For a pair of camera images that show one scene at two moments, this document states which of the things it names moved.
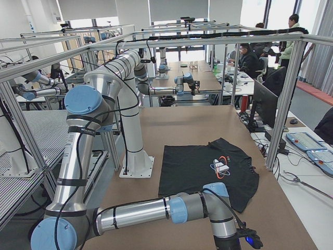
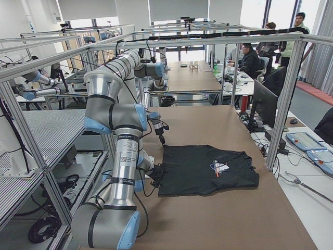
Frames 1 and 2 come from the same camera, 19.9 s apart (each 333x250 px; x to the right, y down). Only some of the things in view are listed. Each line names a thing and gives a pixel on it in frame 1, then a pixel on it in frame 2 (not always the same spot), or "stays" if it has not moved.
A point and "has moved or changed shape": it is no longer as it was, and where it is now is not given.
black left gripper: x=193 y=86 → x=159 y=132
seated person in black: x=248 y=62 stays
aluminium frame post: x=292 y=76 stays
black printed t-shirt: x=187 y=168 has moved or changed shape
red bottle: x=244 y=102 stays
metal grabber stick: x=296 y=179 stays
